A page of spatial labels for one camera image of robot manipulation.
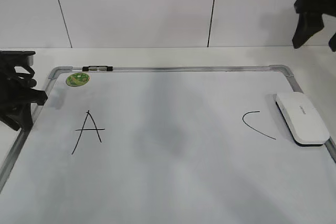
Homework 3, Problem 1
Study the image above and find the round green magnet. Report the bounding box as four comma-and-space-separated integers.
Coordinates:
66, 72, 90, 88

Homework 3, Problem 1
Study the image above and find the black and silver board clip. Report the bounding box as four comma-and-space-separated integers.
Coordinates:
82, 66, 113, 72

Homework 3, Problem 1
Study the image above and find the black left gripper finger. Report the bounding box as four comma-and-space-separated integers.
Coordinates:
25, 88, 48, 105
1, 103, 33, 131

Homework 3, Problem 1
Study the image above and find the white whiteboard with grey frame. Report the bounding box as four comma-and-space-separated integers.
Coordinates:
1, 65, 335, 223

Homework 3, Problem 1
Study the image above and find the white whiteboard eraser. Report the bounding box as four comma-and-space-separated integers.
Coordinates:
275, 92, 330, 146

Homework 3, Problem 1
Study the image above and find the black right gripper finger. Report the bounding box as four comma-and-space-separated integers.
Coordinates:
328, 34, 336, 52
292, 12, 324, 49

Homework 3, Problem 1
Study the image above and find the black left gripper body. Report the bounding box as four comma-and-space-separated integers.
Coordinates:
1, 50, 36, 104

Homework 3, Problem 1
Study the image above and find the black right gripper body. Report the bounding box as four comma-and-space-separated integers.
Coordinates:
294, 0, 335, 16

